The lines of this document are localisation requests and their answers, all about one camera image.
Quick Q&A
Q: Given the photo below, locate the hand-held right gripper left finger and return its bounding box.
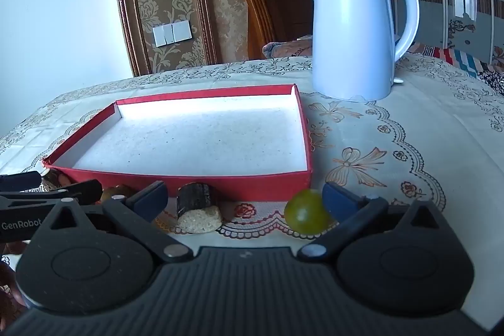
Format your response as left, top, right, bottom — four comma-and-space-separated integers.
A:
37, 180, 193, 264

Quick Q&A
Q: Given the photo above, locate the striped blanket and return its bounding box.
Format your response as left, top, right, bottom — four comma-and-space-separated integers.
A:
409, 43, 504, 85

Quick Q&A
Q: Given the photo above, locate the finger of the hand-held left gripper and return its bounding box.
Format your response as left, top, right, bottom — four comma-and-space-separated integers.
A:
47, 179, 104, 205
0, 171, 44, 192

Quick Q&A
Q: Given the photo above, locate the white electric kettle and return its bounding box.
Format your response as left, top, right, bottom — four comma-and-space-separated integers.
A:
301, 0, 420, 102

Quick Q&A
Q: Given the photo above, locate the green tomato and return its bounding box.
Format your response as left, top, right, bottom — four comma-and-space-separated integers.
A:
101, 184, 136, 203
284, 189, 333, 234

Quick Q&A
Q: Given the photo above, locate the red cardboard box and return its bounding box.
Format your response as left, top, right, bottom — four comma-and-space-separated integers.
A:
43, 84, 313, 203

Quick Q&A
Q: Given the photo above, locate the brown wall moulding frame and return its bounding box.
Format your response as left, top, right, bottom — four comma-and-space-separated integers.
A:
110, 0, 221, 77

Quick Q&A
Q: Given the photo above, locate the dark floral cloth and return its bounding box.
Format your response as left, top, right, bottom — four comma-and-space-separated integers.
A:
478, 70, 504, 96

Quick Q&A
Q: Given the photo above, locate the floral cushion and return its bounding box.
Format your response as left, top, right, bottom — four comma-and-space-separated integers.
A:
263, 35, 313, 59

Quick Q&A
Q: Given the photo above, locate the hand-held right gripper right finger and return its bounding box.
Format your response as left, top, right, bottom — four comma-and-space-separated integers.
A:
297, 182, 457, 264

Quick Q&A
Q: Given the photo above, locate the embroidered beige tablecloth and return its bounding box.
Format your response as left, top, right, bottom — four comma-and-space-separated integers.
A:
0, 52, 504, 325

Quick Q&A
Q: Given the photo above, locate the wooden chair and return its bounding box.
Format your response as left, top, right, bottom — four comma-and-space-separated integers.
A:
236, 0, 316, 61

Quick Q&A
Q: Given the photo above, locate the white wall switch panel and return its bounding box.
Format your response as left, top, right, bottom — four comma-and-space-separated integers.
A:
153, 20, 193, 47

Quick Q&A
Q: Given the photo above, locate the thick dark sugarcane piece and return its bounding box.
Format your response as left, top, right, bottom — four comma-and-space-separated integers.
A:
176, 182, 223, 235

